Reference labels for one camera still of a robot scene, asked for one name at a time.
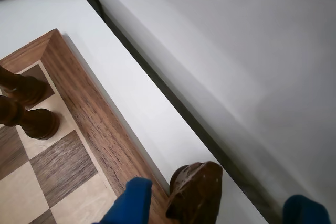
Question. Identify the wooden chessboard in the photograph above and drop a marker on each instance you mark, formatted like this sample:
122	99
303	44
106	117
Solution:
92	119

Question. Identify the dark wooden rook chess piece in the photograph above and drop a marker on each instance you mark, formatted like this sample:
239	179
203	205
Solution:
31	90

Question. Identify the dark wooden pawn chess piece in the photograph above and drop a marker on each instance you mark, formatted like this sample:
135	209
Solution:
39	124

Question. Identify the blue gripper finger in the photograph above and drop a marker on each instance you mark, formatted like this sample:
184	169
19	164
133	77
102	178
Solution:
131	203
304	211

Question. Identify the dark wooden knight chess piece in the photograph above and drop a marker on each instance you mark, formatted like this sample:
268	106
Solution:
194	190

